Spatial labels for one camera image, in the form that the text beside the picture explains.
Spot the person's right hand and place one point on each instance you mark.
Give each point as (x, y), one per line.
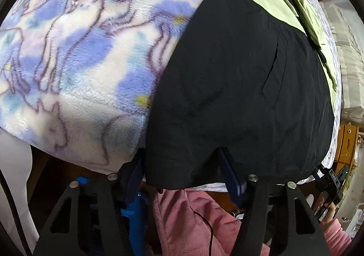
(330, 213)

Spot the person's pink pants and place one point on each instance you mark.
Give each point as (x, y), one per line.
(184, 222)

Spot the black and green jacket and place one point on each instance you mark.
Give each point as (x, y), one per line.
(227, 74)

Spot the person's right forearm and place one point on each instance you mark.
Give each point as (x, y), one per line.
(335, 237)

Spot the white curtain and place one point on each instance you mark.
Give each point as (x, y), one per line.
(349, 45)

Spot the wooden drawer cabinet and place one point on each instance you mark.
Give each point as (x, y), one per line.
(347, 142)

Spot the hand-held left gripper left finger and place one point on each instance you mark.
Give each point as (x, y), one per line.
(132, 186)

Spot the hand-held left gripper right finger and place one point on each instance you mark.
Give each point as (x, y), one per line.
(231, 177)

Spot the white chair shell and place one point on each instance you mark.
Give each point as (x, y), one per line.
(17, 176)

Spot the floral fleece blanket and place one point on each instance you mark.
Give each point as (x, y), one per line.
(85, 45)

